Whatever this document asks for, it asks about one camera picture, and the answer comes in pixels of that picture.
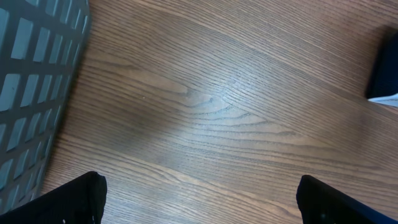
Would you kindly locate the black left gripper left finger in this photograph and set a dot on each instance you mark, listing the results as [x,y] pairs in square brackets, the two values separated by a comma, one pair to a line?
[81,200]

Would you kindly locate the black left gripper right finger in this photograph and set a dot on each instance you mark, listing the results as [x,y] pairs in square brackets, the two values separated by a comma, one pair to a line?
[321,203]

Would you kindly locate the white barcode scanner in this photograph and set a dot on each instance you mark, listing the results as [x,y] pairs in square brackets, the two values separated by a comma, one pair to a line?
[382,86]

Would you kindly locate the dark grey plastic mesh basket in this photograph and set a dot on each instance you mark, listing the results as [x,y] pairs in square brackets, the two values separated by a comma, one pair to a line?
[41,46]

